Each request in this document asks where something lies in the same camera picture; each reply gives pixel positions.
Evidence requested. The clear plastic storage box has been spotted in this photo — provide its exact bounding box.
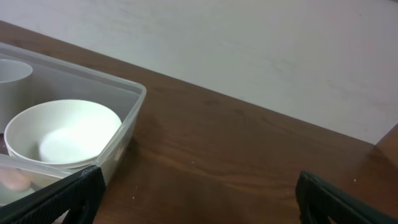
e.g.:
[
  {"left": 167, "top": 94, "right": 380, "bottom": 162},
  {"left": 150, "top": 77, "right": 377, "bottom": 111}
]
[{"left": 1, "top": 44, "right": 147, "bottom": 205}]

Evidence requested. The grey plastic cup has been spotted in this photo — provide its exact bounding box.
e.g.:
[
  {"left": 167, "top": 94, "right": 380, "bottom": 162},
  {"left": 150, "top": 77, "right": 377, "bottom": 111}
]
[{"left": 1, "top": 59, "right": 33, "bottom": 134}]

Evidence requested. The white plastic bowl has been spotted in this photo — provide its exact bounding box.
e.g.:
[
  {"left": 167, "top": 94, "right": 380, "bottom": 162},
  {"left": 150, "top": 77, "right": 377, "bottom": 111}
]
[{"left": 4, "top": 100, "right": 122, "bottom": 169}]

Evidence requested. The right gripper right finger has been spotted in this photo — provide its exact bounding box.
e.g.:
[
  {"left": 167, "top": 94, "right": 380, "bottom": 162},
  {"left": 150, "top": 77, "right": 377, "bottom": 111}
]
[{"left": 295, "top": 171, "right": 397, "bottom": 224}]

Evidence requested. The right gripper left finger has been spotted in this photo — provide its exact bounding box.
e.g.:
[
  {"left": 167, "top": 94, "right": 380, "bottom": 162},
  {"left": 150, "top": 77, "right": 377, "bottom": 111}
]
[{"left": 1, "top": 165, "right": 106, "bottom": 224}]

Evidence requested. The white plastic fork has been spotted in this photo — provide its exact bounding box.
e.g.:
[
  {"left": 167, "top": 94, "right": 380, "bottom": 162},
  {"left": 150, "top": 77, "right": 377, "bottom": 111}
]
[{"left": 1, "top": 169, "right": 31, "bottom": 192}]

